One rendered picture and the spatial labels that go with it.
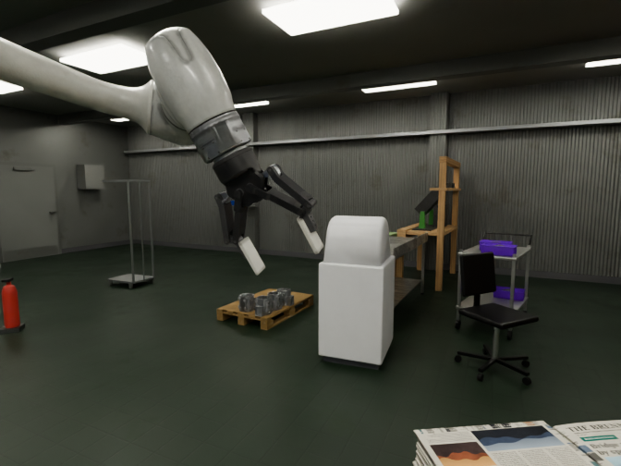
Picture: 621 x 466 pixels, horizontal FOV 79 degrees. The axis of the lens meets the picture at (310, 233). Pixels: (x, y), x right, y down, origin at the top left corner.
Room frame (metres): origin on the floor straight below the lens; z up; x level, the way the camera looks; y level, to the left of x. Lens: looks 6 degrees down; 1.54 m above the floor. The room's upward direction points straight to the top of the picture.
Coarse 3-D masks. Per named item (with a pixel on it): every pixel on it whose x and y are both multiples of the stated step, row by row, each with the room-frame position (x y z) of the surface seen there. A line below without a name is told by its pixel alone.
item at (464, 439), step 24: (432, 432) 0.70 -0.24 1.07; (456, 432) 0.70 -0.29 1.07; (480, 432) 0.70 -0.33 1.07; (504, 432) 0.70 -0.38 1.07; (528, 432) 0.70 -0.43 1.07; (552, 432) 0.70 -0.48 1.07; (432, 456) 0.63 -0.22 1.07; (456, 456) 0.63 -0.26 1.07; (480, 456) 0.63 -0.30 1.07; (504, 456) 0.63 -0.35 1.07; (528, 456) 0.63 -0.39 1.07; (552, 456) 0.63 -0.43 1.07; (576, 456) 0.63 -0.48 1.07
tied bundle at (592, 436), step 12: (564, 432) 0.71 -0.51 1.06; (576, 432) 0.71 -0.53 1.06; (588, 432) 0.71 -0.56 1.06; (600, 432) 0.71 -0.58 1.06; (612, 432) 0.71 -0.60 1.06; (576, 444) 0.68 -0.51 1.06; (588, 444) 0.67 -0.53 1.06; (600, 444) 0.67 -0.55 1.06; (612, 444) 0.67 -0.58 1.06; (588, 456) 0.65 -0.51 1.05; (600, 456) 0.64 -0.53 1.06; (612, 456) 0.64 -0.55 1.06
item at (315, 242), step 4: (300, 220) 0.63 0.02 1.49; (300, 224) 0.63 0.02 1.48; (304, 224) 0.63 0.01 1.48; (304, 228) 0.63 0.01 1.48; (308, 228) 0.64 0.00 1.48; (304, 232) 0.63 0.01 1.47; (308, 232) 0.63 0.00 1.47; (312, 232) 0.65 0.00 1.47; (316, 232) 0.66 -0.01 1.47; (308, 236) 0.63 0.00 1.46; (312, 236) 0.64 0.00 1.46; (316, 236) 0.65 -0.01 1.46; (308, 240) 0.64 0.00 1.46; (312, 240) 0.64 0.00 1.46; (316, 240) 0.65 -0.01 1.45; (320, 240) 0.66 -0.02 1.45; (312, 244) 0.63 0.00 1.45; (316, 244) 0.64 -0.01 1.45; (320, 244) 0.65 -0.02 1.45; (312, 248) 0.64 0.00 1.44; (316, 248) 0.64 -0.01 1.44; (320, 248) 0.65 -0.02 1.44; (316, 252) 0.64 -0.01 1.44
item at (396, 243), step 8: (392, 240) 5.30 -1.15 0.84; (400, 240) 5.30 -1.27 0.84; (408, 240) 4.58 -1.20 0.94; (416, 240) 4.90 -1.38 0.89; (424, 240) 5.38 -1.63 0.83; (392, 248) 4.61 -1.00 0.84; (400, 248) 4.20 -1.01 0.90; (408, 248) 4.55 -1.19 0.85; (424, 248) 5.54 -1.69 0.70; (400, 256) 4.21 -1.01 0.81; (424, 256) 5.55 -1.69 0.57; (400, 280) 5.51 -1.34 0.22; (408, 280) 5.51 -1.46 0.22; (416, 280) 5.51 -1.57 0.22; (400, 288) 5.03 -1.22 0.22; (408, 288) 5.03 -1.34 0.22; (400, 296) 4.66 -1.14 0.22
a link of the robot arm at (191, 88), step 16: (160, 32) 0.61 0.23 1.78; (176, 32) 0.61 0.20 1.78; (192, 32) 0.63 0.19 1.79; (160, 48) 0.60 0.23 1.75; (176, 48) 0.60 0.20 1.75; (192, 48) 0.61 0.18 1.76; (160, 64) 0.60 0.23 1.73; (176, 64) 0.59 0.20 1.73; (192, 64) 0.60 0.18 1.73; (208, 64) 0.62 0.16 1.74; (160, 80) 0.61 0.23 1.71; (176, 80) 0.60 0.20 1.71; (192, 80) 0.60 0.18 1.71; (208, 80) 0.61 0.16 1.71; (224, 80) 0.64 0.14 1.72; (160, 96) 0.64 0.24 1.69; (176, 96) 0.60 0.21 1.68; (192, 96) 0.60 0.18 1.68; (208, 96) 0.60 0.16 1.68; (224, 96) 0.62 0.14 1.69; (176, 112) 0.62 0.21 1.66; (192, 112) 0.61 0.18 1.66; (208, 112) 0.61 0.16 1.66; (224, 112) 0.62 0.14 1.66; (192, 128) 0.62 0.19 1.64
